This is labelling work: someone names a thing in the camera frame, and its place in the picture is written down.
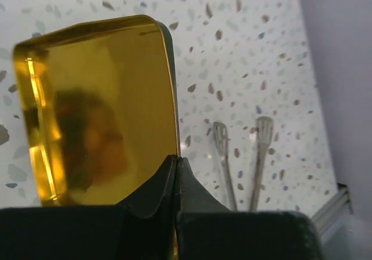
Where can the gold tin lid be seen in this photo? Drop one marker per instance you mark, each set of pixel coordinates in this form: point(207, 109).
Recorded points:
point(99, 106)

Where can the aluminium front rail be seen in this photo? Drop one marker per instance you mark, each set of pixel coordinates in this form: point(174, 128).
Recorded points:
point(334, 211)

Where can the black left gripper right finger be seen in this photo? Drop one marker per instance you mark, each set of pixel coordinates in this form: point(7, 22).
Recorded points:
point(206, 229)

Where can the silver metal tongs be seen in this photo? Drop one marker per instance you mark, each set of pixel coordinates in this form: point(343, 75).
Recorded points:
point(264, 135)

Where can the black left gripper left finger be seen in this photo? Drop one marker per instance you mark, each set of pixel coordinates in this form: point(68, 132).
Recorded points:
point(139, 227)

